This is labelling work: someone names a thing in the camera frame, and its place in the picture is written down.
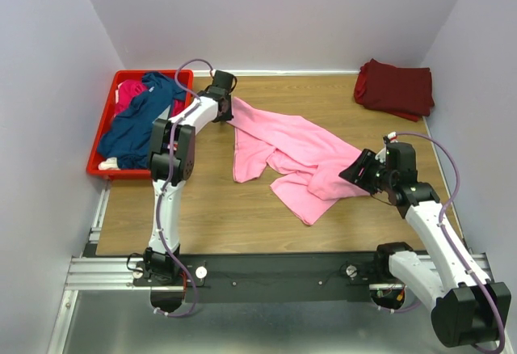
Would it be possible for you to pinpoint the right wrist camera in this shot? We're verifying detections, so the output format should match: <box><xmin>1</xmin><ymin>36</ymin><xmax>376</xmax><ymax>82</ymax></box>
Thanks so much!
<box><xmin>380</xmin><ymin>131</ymin><xmax>398</xmax><ymax>158</ymax></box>

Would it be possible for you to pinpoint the white garment piece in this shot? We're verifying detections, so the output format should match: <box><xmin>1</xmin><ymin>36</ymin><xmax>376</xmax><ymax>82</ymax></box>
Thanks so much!
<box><xmin>98</xmin><ymin>158</ymin><xmax>119</xmax><ymax>171</ymax></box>

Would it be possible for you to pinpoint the red plastic bin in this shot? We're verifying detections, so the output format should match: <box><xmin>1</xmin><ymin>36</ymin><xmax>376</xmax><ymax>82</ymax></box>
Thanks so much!
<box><xmin>86</xmin><ymin>70</ymin><xmax>194</xmax><ymax>179</ymax></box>

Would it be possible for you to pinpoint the magenta t-shirt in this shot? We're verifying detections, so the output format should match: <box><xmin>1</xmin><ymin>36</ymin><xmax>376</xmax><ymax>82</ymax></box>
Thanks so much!
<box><xmin>111</xmin><ymin>72</ymin><xmax>187</xmax><ymax>133</ymax></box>

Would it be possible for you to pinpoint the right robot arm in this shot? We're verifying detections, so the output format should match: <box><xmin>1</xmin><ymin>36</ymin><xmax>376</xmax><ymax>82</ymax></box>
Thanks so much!
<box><xmin>339</xmin><ymin>133</ymin><xmax>511</xmax><ymax>353</ymax></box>

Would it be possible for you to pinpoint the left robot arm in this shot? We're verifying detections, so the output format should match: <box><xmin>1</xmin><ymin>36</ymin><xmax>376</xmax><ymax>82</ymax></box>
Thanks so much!
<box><xmin>132</xmin><ymin>70</ymin><xmax>237</xmax><ymax>286</ymax></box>

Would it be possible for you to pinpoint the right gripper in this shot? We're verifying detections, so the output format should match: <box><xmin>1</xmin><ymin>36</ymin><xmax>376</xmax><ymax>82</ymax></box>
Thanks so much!
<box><xmin>338</xmin><ymin>148</ymin><xmax>395</xmax><ymax>196</ymax></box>

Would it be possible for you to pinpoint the folded dark red t-shirt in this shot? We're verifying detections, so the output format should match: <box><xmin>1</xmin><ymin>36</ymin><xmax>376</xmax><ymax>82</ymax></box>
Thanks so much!
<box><xmin>354</xmin><ymin>59</ymin><xmax>435</xmax><ymax>122</ymax></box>

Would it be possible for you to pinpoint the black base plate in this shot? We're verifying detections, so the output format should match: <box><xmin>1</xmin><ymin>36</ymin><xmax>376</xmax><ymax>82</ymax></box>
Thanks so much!
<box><xmin>126</xmin><ymin>252</ymin><xmax>405</xmax><ymax>308</ymax></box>

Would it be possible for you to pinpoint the navy blue t-shirt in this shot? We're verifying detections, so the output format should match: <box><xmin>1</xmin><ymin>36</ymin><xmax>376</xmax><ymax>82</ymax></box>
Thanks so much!
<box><xmin>97</xmin><ymin>71</ymin><xmax>187</xmax><ymax>171</ymax></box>

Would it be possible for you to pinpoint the pink t-shirt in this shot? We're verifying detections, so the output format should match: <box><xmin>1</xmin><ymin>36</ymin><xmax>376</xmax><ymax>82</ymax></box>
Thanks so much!
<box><xmin>229</xmin><ymin>98</ymin><xmax>367</xmax><ymax>225</ymax></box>

